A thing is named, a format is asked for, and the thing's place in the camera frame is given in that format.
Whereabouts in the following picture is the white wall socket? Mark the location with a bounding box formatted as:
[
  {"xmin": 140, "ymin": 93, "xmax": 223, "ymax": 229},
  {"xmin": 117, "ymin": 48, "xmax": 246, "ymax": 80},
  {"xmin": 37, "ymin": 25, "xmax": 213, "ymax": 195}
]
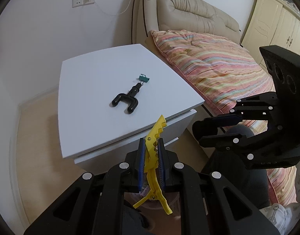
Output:
[{"xmin": 72, "ymin": 0, "xmax": 95, "ymax": 8}]

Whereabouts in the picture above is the yellow plastic hair clip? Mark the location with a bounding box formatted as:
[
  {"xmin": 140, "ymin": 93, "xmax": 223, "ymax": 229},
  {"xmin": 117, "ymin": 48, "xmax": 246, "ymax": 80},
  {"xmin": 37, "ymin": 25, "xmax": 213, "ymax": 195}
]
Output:
[{"xmin": 133, "ymin": 115, "xmax": 172, "ymax": 215}]

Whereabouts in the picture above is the white charging cable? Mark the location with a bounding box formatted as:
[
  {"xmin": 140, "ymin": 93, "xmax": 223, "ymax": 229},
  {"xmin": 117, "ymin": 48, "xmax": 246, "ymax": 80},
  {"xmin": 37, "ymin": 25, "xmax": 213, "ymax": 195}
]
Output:
[{"xmin": 88, "ymin": 0, "xmax": 159, "ymax": 17}]

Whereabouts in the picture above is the teal binder clip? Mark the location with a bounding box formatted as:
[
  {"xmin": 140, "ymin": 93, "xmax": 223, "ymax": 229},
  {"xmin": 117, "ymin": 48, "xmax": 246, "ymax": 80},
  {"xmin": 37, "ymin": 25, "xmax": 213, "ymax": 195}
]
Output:
[{"xmin": 138, "ymin": 74, "xmax": 149, "ymax": 84}]

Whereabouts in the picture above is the cream leather headboard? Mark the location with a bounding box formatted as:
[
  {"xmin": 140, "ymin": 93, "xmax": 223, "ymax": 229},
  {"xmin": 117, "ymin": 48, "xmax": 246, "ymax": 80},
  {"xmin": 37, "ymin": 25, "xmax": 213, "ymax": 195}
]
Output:
[{"xmin": 131, "ymin": 0, "xmax": 241, "ymax": 45}]

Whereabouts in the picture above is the cream wardrobe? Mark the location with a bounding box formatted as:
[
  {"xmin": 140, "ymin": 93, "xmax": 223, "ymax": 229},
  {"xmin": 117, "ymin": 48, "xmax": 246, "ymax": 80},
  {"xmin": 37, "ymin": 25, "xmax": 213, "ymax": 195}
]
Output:
[{"xmin": 241, "ymin": 0, "xmax": 300, "ymax": 70}]

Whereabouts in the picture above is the black forked holder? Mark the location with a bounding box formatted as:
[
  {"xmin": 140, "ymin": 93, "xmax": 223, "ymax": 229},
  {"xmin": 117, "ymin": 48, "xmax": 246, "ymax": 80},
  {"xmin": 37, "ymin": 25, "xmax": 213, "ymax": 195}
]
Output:
[{"xmin": 111, "ymin": 82, "xmax": 142, "ymax": 114}]

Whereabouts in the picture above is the white bedside table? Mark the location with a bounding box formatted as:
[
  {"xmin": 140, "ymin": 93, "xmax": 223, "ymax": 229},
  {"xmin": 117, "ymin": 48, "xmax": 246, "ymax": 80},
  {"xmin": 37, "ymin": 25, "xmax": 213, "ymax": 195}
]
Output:
[{"xmin": 58, "ymin": 44, "xmax": 204, "ymax": 174}]

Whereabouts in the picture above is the striped colourful quilt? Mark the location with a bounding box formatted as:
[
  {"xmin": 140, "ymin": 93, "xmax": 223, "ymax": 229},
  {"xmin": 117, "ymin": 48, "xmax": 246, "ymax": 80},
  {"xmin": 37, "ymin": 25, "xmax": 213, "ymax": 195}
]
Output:
[{"xmin": 149, "ymin": 29, "xmax": 299, "ymax": 206}]

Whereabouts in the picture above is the white sleeve forearm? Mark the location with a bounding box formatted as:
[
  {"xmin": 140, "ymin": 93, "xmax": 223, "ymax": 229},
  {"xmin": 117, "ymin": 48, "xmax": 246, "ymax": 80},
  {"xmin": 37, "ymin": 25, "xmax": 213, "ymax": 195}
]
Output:
[{"xmin": 260, "ymin": 162, "xmax": 300, "ymax": 234}]

